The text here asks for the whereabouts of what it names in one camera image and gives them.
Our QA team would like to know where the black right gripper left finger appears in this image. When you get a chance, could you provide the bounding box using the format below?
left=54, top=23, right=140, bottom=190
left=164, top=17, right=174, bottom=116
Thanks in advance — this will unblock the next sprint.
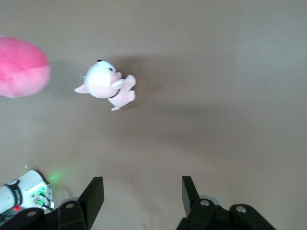
left=57, top=176, right=104, bottom=230

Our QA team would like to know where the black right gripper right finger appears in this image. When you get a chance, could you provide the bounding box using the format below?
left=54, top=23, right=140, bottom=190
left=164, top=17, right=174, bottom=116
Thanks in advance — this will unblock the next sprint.
left=176, top=176, right=218, bottom=230

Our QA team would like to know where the hot pink round plush toy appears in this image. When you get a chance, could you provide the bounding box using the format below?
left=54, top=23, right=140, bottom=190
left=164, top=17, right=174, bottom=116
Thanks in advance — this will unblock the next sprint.
left=0, top=35, right=51, bottom=99

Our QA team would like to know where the pale pink white plush dog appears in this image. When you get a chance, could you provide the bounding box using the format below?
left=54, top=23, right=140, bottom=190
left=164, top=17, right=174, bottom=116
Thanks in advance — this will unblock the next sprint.
left=73, top=59, right=137, bottom=112

